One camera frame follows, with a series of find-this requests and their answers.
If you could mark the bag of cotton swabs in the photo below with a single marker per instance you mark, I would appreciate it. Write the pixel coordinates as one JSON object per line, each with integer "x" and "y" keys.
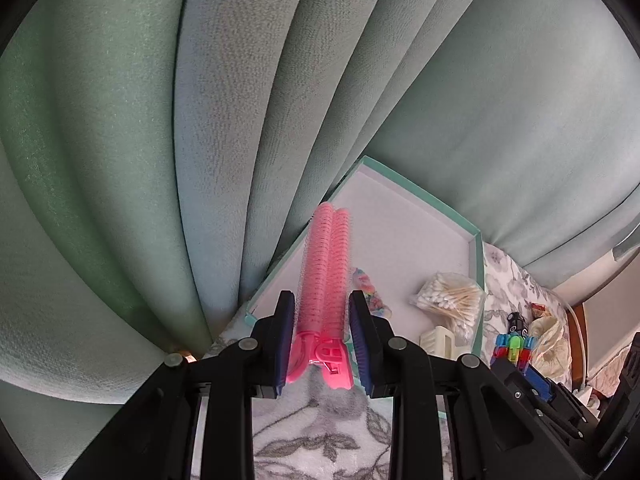
{"x": 455, "y": 299}

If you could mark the cream lace cloth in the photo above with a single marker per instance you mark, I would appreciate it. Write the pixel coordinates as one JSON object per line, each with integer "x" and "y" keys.
{"x": 551, "y": 353}

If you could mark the floral fleece blanket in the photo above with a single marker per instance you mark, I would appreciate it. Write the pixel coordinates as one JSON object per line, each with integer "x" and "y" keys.
{"x": 314, "y": 432}

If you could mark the black toy car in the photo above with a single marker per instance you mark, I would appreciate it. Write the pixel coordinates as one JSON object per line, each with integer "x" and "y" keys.
{"x": 517, "y": 324}

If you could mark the mint green curtain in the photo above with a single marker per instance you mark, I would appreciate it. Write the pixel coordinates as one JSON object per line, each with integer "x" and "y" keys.
{"x": 157, "y": 156}

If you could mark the cream hair claw clip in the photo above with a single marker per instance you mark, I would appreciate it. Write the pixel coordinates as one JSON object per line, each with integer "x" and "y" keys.
{"x": 441, "y": 342}

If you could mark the teal shallow cardboard box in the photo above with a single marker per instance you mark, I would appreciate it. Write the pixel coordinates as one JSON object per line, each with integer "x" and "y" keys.
{"x": 401, "y": 236}

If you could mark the pink hair roller clip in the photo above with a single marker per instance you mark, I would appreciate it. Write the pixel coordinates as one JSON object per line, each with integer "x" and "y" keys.
{"x": 322, "y": 304}

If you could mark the rainbow fluffy hair band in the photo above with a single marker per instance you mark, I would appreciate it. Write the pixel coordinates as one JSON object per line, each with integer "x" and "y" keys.
{"x": 370, "y": 292}

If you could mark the wooden bed frame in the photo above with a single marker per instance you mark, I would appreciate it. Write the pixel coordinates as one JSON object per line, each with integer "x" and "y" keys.
{"x": 577, "y": 327}

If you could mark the snack stick packet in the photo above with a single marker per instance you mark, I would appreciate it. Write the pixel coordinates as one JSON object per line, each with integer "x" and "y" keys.
{"x": 539, "y": 311}

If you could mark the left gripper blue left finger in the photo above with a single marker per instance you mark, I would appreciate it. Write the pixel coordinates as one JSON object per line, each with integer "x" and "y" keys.
{"x": 274, "y": 334}

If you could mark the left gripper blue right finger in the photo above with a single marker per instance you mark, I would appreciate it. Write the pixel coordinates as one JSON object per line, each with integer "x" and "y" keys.
{"x": 370, "y": 336}

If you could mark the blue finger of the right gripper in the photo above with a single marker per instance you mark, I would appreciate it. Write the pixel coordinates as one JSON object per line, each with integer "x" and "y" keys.
{"x": 550, "y": 400}
{"x": 544, "y": 387}

